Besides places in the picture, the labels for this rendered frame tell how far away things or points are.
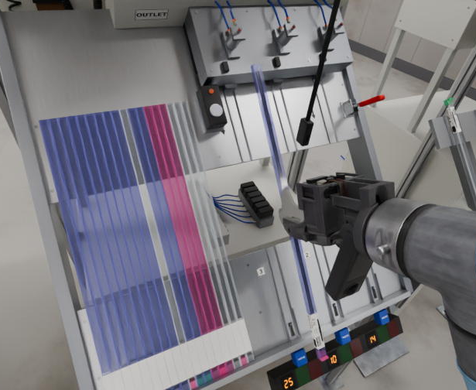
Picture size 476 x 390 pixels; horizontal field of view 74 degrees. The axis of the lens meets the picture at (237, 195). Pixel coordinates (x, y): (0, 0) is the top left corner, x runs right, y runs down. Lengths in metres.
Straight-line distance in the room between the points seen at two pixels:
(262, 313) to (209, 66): 0.48
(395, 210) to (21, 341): 1.52
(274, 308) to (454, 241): 0.44
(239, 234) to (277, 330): 0.37
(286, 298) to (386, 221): 0.39
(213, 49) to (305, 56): 0.20
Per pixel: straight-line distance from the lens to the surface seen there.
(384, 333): 0.85
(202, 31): 0.65
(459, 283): 0.30
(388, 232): 0.33
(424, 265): 0.31
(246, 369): 0.65
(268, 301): 0.66
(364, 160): 0.82
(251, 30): 0.69
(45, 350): 1.59
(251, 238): 0.96
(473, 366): 0.37
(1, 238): 2.05
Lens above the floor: 1.35
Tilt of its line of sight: 42 degrees down
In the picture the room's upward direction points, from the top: 6 degrees clockwise
